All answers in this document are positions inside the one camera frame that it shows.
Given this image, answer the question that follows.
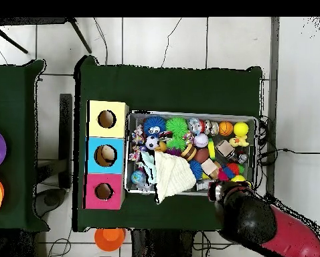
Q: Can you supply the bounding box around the light blue cloth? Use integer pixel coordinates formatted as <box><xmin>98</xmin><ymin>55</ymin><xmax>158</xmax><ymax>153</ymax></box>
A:
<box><xmin>139</xmin><ymin>151</ymin><xmax>158</xmax><ymax>185</ymax></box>

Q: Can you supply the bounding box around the cream white waffle cloth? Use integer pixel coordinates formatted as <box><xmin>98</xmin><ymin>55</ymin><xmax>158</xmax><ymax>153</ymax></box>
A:
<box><xmin>153</xmin><ymin>151</ymin><xmax>197</xmax><ymax>205</ymax></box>

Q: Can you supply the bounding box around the wooden box with three holes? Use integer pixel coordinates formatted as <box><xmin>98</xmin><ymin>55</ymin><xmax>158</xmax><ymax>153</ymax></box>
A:
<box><xmin>82</xmin><ymin>100</ymin><xmax>130</xmax><ymax>210</ymax></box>

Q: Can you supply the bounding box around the small soccer ball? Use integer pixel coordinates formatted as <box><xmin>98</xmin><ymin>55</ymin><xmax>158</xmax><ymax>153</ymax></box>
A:
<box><xmin>145</xmin><ymin>135</ymin><xmax>160</xmax><ymax>151</ymax></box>

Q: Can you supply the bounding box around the blue spiky ball with eyes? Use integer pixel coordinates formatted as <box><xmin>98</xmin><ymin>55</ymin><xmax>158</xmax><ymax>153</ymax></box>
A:
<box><xmin>143</xmin><ymin>116</ymin><xmax>167</xmax><ymax>137</ymax></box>

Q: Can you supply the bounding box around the large green spiky ball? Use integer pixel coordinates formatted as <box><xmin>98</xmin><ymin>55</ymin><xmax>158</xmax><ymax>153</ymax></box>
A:
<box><xmin>165</xmin><ymin>116</ymin><xmax>189</xmax><ymax>137</ymax></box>

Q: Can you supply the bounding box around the toy hamburger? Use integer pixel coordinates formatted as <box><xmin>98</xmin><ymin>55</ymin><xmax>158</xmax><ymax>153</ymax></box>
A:
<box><xmin>180</xmin><ymin>144</ymin><xmax>197</xmax><ymax>162</ymax></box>

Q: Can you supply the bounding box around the plain wooden cube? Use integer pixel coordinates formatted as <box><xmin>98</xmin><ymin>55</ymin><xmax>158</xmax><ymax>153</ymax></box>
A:
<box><xmin>202</xmin><ymin>158</ymin><xmax>219</xmax><ymax>175</ymax></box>

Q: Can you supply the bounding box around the small orange basketball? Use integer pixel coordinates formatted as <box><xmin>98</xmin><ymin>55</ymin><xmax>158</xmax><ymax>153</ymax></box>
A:
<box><xmin>218</xmin><ymin>120</ymin><xmax>234</xmax><ymax>137</ymax></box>

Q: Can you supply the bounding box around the multicoloured spiky caterpillar toy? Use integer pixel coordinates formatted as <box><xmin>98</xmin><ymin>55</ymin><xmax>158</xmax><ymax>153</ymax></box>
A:
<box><xmin>218</xmin><ymin>162</ymin><xmax>246</xmax><ymax>181</ymax></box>

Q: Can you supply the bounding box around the yellow duck plush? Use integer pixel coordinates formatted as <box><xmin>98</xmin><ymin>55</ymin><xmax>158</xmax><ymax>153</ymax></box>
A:
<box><xmin>228</xmin><ymin>135</ymin><xmax>250</xmax><ymax>148</ymax></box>

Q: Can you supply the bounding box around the yellow foam ball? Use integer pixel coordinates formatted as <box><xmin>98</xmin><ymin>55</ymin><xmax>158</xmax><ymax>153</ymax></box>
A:
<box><xmin>233</xmin><ymin>121</ymin><xmax>250</xmax><ymax>136</ymax></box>

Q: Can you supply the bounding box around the black upright panel stand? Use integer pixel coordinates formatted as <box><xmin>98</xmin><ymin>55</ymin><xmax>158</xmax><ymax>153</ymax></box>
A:
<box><xmin>34</xmin><ymin>93</ymin><xmax>73</xmax><ymax>218</ymax></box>

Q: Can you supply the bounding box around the orange plastic cup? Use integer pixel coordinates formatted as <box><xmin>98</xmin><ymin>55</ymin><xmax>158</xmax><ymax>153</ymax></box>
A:
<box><xmin>94</xmin><ymin>228</ymin><xmax>127</xmax><ymax>252</ymax></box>

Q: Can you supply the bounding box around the black tripod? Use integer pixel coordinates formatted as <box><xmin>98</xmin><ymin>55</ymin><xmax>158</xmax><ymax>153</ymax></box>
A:
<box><xmin>0</xmin><ymin>17</ymin><xmax>93</xmax><ymax>54</ymax></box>

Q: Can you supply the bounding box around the dark green side tablecloth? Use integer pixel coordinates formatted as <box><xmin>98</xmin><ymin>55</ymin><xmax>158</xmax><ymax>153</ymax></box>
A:
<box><xmin>0</xmin><ymin>59</ymin><xmax>50</xmax><ymax>232</ymax></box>

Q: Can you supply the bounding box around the shallow wire mesh bin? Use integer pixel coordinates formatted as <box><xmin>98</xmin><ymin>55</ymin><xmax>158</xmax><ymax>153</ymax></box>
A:
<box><xmin>123</xmin><ymin>110</ymin><xmax>259</xmax><ymax>198</ymax></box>

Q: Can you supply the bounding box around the thin black floor cable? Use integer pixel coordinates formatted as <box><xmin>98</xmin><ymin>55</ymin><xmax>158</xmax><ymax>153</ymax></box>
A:
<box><xmin>161</xmin><ymin>17</ymin><xmax>183</xmax><ymax>68</ymax></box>

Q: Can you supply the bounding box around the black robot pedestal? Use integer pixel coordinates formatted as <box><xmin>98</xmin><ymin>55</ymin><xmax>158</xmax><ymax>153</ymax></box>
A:
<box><xmin>130</xmin><ymin>229</ymin><xmax>195</xmax><ymax>257</ymax></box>

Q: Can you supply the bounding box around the black power cable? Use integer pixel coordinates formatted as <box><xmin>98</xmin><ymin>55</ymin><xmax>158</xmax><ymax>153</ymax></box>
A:
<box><xmin>258</xmin><ymin>147</ymin><xmax>320</xmax><ymax>155</ymax></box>

